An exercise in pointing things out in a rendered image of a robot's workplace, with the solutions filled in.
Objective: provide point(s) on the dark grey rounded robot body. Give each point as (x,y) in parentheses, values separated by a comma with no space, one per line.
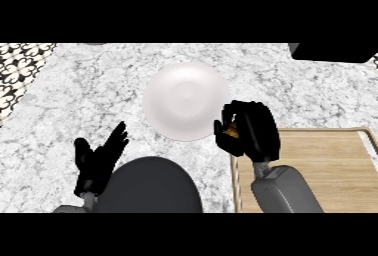
(150,186)

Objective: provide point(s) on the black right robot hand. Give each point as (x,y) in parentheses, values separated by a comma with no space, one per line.
(259,133)

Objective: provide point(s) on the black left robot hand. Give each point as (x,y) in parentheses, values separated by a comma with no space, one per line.
(98,160)

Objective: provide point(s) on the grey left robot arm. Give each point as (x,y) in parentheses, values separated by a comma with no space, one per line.
(83,204)

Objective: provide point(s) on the black appliance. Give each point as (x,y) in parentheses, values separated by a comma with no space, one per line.
(333,51)

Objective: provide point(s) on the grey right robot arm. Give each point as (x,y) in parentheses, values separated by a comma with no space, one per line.
(283,188)

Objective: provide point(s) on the wooden tray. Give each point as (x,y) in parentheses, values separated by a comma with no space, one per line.
(315,173)

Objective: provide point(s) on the white round plate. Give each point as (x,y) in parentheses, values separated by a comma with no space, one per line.
(187,101)

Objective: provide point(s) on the orange sweet potato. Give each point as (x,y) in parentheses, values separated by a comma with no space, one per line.
(232,130)

